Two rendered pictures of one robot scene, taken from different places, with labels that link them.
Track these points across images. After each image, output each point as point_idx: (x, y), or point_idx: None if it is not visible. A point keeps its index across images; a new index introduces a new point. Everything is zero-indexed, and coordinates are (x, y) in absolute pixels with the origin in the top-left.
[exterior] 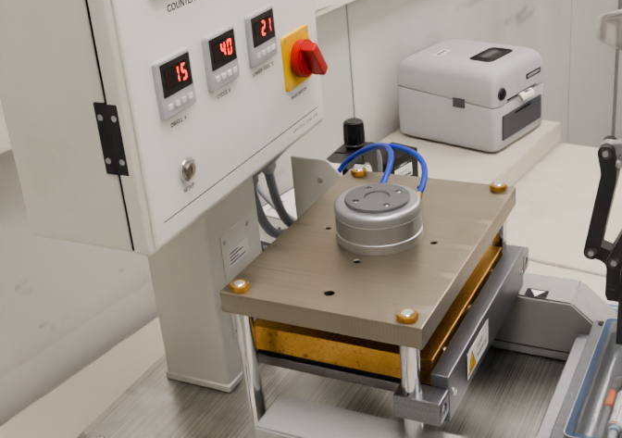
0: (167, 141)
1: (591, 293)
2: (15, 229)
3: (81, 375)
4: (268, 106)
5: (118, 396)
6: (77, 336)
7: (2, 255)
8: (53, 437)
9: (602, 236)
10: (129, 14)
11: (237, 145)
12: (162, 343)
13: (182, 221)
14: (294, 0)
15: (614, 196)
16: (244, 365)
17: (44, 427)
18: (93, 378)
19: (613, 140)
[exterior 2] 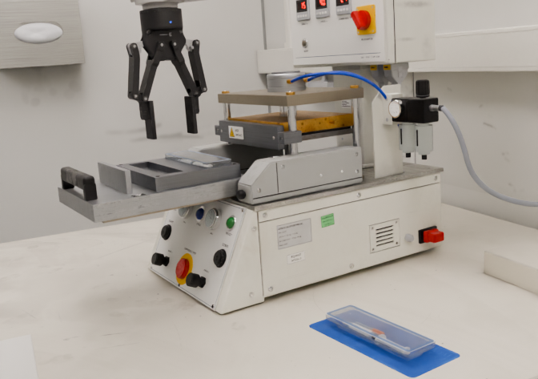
0: (299, 29)
1: (262, 168)
2: (508, 122)
3: (505, 222)
4: (346, 37)
5: (474, 227)
6: (526, 207)
7: (499, 131)
8: (450, 217)
9: (194, 81)
10: None
11: (327, 46)
12: (527, 236)
13: (302, 62)
14: None
15: (196, 67)
16: None
17: (460, 216)
18: (499, 223)
19: (193, 40)
